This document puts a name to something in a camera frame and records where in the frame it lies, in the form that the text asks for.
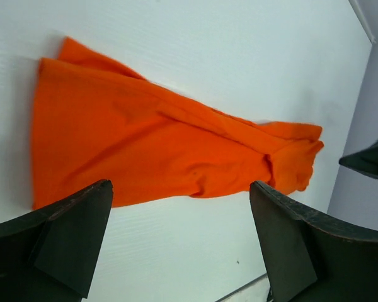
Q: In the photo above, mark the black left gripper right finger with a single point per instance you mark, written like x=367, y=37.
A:
x=312, y=256

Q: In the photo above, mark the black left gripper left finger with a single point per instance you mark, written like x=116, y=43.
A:
x=50, y=254

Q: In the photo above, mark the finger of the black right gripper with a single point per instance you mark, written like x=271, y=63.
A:
x=364, y=162

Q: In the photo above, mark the orange t shirt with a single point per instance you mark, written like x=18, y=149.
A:
x=95, y=118

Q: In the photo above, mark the aluminium table edge rail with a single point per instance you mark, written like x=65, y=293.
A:
x=363, y=20

